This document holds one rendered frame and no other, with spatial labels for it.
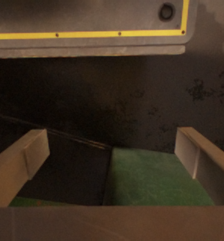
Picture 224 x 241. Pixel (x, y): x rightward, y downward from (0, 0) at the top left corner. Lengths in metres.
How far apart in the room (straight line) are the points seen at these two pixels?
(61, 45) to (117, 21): 0.15
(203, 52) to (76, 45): 0.58
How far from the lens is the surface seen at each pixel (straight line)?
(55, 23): 0.51
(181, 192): 0.69
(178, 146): 0.17
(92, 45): 0.49
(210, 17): 0.92
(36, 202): 0.43
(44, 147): 0.17
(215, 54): 0.92
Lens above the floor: 0.80
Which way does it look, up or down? 72 degrees down
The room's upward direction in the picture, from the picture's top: 178 degrees counter-clockwise
